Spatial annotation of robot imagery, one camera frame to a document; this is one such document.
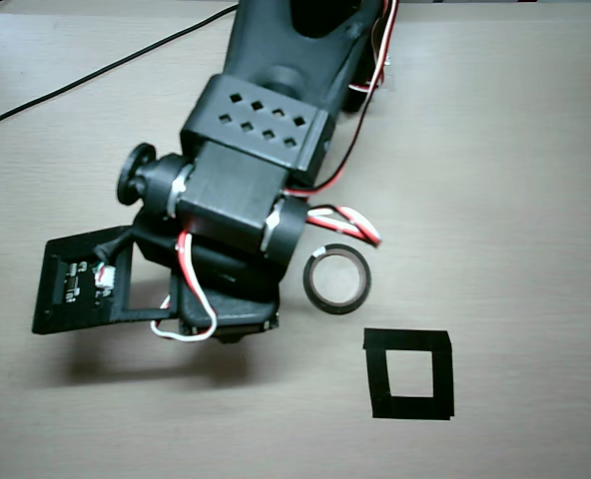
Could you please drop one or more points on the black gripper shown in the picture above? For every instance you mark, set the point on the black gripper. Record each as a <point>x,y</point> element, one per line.
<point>238,315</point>

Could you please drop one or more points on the black camera mount with board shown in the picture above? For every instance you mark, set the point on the black camera mount with board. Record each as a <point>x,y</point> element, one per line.
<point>56,309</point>

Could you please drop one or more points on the black tape roll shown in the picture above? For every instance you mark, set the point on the black tape roll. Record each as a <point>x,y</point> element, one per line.
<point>311,289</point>

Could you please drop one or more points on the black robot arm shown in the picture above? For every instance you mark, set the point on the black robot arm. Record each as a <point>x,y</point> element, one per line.
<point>255,125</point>

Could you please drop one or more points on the black tape square marking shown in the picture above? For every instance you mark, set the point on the black tape square marking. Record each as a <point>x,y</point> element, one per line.
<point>375,379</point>

